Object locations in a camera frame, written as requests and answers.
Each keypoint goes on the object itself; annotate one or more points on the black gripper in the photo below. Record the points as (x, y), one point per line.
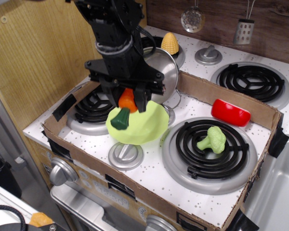
(123, 66)

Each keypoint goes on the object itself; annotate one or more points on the orange toy carrot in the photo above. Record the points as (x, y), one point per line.
(127, 106)

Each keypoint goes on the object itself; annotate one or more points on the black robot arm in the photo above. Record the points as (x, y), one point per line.
(115, 24)

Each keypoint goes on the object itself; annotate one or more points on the light green plastic plate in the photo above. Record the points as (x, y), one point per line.
(143, 127)

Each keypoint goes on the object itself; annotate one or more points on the front left black burner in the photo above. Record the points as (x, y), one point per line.
(89, 116)

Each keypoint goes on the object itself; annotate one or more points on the silver metal pot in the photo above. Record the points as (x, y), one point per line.
(163, 62)

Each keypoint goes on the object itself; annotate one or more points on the silver middle stove knob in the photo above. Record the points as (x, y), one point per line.
(170, 113)

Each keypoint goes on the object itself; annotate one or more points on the silver stove knob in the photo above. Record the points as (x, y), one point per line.
(170, 113)
(208, 56)
(125, 156)

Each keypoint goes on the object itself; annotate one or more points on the yellow toy corn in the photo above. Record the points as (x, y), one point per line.
(170, 43)

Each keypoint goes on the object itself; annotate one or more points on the silver front stove knob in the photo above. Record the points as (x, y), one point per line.
(125, 156)

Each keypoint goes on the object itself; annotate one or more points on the silver back stove knob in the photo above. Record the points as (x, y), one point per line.
(208, 56)

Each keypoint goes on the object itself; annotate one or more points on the red toy cheese wheel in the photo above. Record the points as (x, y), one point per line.
(230, 113)

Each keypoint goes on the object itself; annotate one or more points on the silver hanging skimmer spoon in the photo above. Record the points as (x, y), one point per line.
(193, 19)

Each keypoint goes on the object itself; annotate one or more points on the green toy broccoli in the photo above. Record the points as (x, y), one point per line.
(215, 140)

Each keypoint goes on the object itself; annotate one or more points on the front right black burner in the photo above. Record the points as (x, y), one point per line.
(204, 171)

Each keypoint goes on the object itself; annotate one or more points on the silver left oven knob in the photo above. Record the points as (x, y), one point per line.
(62, 172)

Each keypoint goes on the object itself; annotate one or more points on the silver oven knob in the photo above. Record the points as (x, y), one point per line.
(62, 172)
(155, 223)

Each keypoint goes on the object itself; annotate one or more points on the brown cardboard fence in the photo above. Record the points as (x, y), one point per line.
(149, 185)

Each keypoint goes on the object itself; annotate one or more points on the silver hanging grater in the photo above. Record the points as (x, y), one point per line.
(245, 26)

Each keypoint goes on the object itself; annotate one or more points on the back right black burner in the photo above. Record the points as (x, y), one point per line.
(258, 81)

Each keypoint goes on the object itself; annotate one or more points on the silver right oven knob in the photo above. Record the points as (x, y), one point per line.
(155, 223)

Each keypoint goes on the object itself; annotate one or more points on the orange object bottom left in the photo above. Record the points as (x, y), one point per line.
(40, 219)

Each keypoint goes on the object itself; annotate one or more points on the grey toy sink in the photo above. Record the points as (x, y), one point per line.
(267, 205)

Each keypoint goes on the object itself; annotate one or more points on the silver oven door handle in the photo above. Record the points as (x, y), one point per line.
(91, 212)

